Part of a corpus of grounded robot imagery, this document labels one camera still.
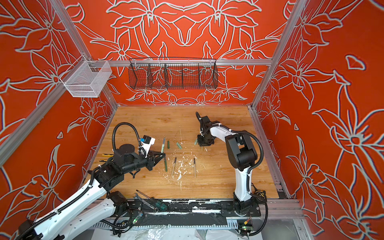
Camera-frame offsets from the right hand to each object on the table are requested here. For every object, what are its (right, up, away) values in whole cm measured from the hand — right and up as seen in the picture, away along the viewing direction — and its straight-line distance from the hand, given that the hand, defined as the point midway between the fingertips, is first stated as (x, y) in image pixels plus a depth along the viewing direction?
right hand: (199, 143), depth 97 cm
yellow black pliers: (-59, -9, -7) cm, 60 cm away
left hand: (-19, -1, -27) cm, 33 cm away
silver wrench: (-29, -27, -22) cm, 46 cm away
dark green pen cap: (-21, -1, +1) cm, 21 cm away
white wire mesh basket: (-72, +42, -5) cm, 83 cm away
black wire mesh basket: (-18, +47, +2) cm, 51 cm away
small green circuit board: (+21, -35, -29) cm, 50 cm away
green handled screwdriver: (-23, -26, -23) cm, 42 cm away
